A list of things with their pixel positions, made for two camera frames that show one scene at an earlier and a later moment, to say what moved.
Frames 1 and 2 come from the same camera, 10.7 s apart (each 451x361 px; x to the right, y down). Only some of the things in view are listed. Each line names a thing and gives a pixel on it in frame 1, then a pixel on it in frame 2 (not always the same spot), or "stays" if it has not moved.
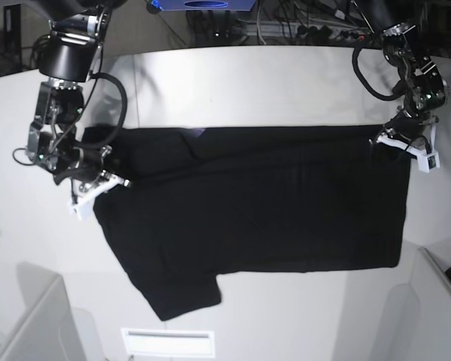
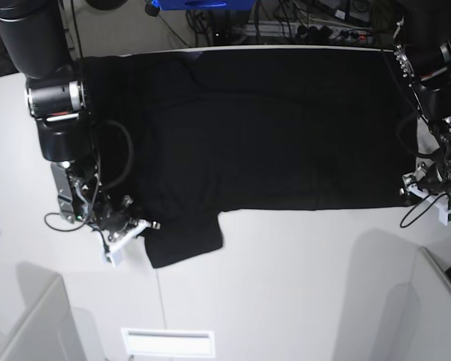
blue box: (204, 4) stays
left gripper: (409, 130) -> (433, 183)
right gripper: (90, 180) -> (119, 224)
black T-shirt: (192, 204) -> (183, 137)
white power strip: (299, 29) stays
